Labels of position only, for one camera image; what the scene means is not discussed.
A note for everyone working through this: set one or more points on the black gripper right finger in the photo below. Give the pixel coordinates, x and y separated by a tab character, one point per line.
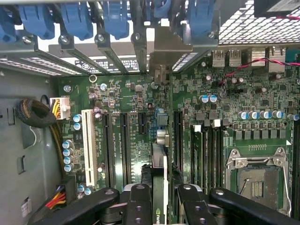
194	206

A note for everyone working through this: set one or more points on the black power connector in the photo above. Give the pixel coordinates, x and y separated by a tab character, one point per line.
69	189

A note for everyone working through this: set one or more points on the dark grey PC case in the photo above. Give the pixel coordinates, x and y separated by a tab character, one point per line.
23	150

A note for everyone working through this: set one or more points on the long black expansion slot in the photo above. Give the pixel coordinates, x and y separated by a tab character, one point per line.
178	138
108	150
125	150

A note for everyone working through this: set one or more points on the silver USB port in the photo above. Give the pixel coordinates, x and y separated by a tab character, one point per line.
219	58
234	58

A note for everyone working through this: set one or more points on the white expansion slot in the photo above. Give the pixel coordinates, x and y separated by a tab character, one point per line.
89	145

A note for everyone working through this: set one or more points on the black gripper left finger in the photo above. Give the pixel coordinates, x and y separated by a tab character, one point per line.
139	206

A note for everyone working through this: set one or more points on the blue slot latch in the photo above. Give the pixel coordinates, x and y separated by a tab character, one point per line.
77	21
162	8
116	21
201	18
7	28
37	21

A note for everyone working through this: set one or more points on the short black expansion slot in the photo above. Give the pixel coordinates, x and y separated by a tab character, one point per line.
143	124

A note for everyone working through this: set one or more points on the white power connector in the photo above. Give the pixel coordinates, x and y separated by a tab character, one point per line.
59	105

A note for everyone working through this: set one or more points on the green motherboard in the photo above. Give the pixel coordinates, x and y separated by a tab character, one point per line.
131	93

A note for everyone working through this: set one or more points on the black RAM slot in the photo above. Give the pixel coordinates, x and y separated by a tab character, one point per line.
212	159
206	159
219	159

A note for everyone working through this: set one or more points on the CPU socket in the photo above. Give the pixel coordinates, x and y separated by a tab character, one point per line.
257	185

